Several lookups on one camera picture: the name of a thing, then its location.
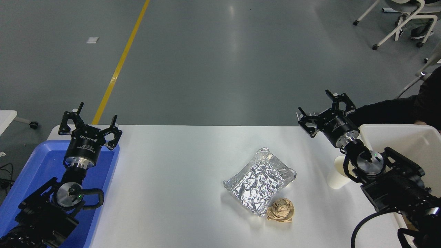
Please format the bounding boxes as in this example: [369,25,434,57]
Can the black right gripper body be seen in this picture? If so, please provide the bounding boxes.
[319,110,359,146]

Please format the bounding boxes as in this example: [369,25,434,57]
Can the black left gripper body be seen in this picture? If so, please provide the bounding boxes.
[65,125,106,160]

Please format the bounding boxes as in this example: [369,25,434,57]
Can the white paper cup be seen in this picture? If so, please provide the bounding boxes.
[327,156,352,189]

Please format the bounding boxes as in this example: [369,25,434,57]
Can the blue plastic tray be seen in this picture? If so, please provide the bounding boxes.
[0,139,120,248]

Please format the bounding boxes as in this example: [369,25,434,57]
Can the white table with caster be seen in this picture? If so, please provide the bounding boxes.
[0,110,39,136]

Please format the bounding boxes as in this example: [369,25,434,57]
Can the large pale plastic bin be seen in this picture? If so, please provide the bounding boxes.
[357,124,441,248]

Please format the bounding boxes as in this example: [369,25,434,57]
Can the crumpled silver foil tray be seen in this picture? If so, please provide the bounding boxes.
[223,147,297,217]

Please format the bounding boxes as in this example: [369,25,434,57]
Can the crumpled tan paper ball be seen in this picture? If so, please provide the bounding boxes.
[266,198,295,223]

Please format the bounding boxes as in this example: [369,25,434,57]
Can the seated person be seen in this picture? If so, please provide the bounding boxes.
[410,17,435,39]

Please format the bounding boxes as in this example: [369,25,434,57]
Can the white office chair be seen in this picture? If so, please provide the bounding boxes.
[353,0,441,50]

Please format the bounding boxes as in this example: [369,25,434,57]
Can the black cables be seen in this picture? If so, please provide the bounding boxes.
[0,163,14,190]

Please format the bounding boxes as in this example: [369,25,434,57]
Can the white chair frame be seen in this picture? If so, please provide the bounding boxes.
[396,43,441,100]

